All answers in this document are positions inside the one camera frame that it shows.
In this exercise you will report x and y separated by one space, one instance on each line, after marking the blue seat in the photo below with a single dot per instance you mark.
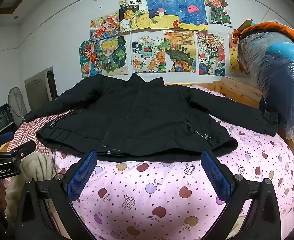
5 138

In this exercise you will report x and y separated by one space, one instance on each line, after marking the fruit drink drawing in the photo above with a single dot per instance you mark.
148 52

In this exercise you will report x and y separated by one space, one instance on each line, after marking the pineapple drawing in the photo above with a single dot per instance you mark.
133 15

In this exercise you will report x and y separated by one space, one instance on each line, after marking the red checkered pillow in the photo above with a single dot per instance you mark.
34 127

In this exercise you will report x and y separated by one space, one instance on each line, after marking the standing fan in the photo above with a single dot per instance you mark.
16 102

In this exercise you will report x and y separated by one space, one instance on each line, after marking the orange landscape drawing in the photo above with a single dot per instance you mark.
179 51

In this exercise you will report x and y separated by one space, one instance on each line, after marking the beige fleece blanket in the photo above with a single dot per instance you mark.
36 165

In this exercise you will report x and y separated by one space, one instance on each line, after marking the wooden bed frame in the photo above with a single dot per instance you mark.
237 90

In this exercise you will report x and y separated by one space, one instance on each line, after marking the blonde child drawing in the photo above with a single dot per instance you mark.
111 55

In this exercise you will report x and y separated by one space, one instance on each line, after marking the pink apple-print blanket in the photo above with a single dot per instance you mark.
162 195

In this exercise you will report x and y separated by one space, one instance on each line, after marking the pink jellyfish drawing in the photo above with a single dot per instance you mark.
192 11

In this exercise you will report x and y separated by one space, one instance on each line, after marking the white air conditioner unit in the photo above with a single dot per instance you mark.
40 90

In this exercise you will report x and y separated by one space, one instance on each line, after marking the red-haired boy drawing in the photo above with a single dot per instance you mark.
217 8

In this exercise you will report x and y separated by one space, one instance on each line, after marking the swimming girl drawing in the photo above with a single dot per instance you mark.
89 57

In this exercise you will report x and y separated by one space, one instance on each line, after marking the blue sea fish drawing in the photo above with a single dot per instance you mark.
162 12

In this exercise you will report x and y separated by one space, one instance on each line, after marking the black plastic crate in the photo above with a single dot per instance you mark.
0 120

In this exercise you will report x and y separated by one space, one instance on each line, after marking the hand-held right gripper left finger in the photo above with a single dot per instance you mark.
83 175

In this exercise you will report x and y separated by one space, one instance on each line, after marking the city collage drawing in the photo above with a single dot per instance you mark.
210 53

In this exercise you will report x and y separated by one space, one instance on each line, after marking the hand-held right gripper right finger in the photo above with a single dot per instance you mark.
215 175

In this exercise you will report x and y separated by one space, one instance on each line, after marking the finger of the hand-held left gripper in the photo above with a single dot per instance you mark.
21 148

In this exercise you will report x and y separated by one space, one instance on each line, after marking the yellow chick drawing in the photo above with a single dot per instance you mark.
234 55

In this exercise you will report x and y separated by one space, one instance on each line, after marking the orange-haired girl drawing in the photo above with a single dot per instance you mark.
105 26

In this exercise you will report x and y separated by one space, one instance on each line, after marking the black jacket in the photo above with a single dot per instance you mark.
142 115

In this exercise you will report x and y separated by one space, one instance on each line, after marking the plastic-wrapped bedding bundle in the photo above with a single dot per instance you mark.
277 75

